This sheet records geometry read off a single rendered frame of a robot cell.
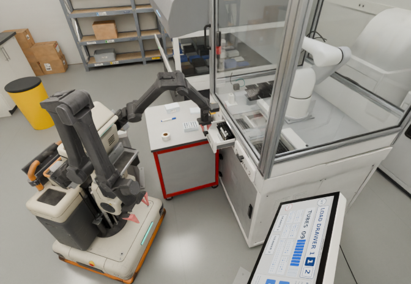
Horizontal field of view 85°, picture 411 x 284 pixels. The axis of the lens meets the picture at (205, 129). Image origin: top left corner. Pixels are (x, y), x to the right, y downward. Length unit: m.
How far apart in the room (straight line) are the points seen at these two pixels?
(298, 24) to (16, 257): 2.62
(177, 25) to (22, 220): 2.32
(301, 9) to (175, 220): 1.95
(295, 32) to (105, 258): 1.81
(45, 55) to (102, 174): 4.79
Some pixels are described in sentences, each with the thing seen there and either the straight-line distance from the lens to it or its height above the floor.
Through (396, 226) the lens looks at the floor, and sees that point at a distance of 2.78.
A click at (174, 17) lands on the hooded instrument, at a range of 2.11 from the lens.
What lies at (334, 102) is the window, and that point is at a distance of 1.25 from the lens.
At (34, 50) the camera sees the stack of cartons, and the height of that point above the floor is 0.50.
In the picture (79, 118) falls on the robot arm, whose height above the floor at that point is 1.56.
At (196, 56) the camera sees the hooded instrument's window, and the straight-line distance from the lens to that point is 2.28.
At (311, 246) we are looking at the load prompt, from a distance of 0.97.
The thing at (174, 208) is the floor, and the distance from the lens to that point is 2.36.
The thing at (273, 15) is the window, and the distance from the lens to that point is 1.06.
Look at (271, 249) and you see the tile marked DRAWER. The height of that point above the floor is 1.01.
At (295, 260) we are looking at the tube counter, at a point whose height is 1.11.
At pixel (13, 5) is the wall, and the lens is 5.96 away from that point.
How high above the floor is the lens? 1.98
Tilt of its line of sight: 39 degrees down
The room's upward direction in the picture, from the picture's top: 2 degrees counter-clockwise
